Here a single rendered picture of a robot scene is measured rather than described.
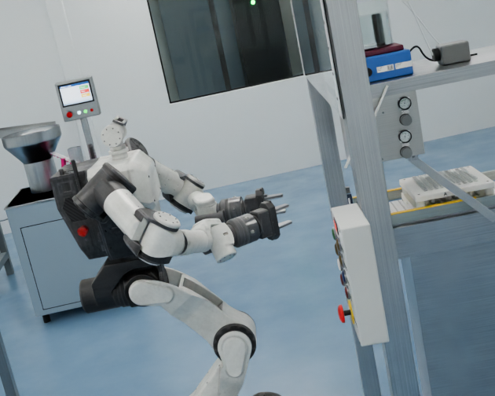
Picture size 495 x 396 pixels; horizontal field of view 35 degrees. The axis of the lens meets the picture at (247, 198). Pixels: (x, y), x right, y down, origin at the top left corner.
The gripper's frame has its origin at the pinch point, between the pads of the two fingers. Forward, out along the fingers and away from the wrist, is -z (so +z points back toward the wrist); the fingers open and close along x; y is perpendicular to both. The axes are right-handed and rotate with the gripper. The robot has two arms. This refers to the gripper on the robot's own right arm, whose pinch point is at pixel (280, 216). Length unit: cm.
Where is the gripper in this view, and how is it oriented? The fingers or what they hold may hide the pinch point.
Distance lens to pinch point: 242.3
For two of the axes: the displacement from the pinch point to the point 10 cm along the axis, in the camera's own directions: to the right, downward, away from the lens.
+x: 2.0, 9.5, 2.4
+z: -8.3, 2.9, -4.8
